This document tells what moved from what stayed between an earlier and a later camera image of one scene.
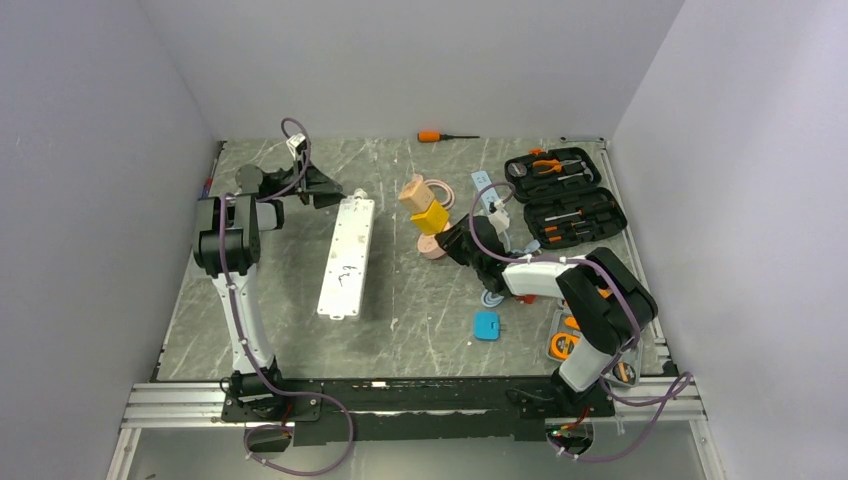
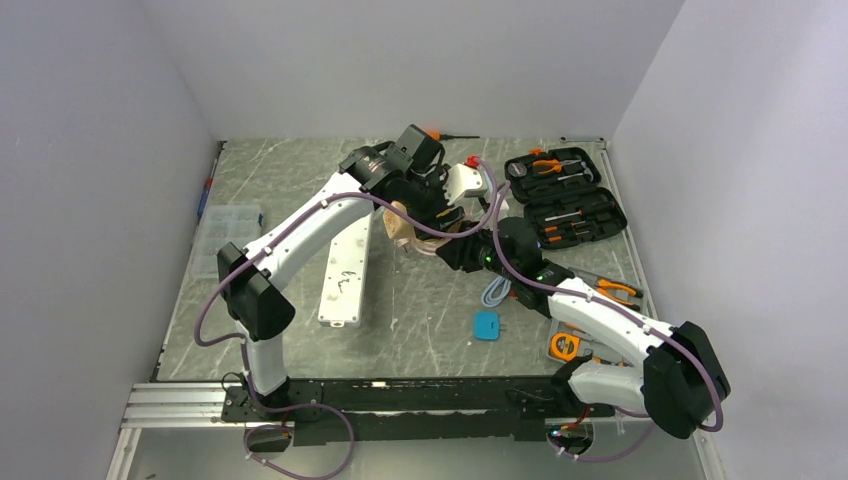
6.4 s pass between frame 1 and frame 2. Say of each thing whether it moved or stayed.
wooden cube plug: moved
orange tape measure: stayed
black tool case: stayed
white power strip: stayed
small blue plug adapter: stayed
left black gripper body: moved
